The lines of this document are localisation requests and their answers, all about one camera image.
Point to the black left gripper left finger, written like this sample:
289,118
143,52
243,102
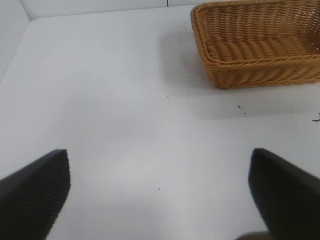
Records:
32,195

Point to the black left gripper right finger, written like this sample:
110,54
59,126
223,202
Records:
287,200

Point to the brown woven wicker basket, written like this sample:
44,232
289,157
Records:
255,47

